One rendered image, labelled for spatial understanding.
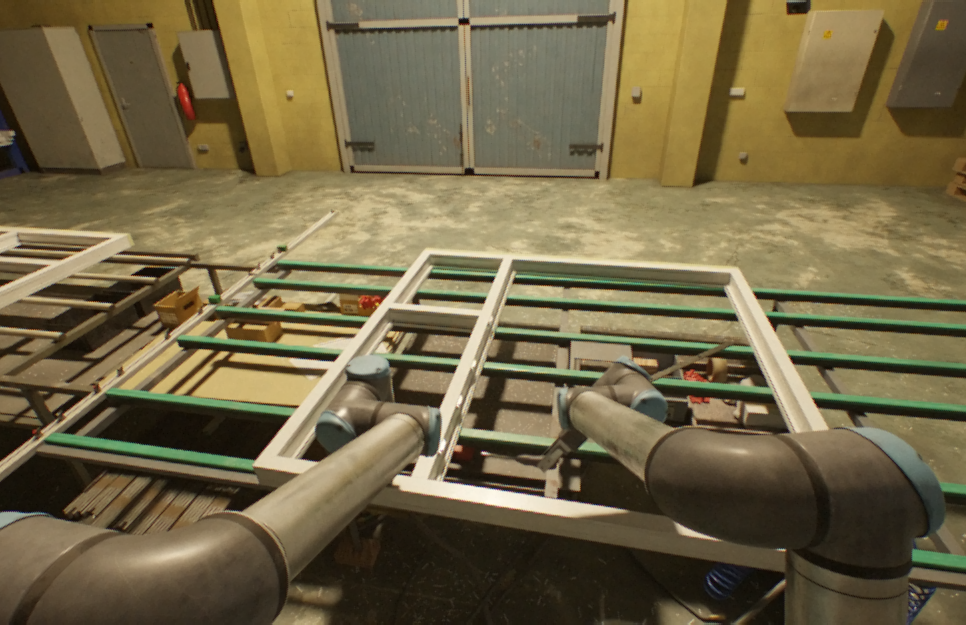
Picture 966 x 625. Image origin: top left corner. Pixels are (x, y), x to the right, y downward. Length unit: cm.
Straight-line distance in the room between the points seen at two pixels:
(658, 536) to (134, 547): 101
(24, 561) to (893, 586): 77
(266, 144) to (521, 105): 386
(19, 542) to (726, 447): 64
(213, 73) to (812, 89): 811
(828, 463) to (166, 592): 60
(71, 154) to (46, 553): 1021
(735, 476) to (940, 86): 778
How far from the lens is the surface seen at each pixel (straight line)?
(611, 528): 124
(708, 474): 59
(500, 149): 749
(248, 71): 835
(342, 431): 95
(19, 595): 51
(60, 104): 1040
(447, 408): 147
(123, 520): 242
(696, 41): 703
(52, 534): 55
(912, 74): 806
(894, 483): 65
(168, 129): 991
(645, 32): 735
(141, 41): 981
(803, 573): 69
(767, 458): 59
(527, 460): 132
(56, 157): 1089
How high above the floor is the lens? 190
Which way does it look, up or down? 30 degrees down
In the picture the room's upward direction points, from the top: 2 degrees counter-clockwise
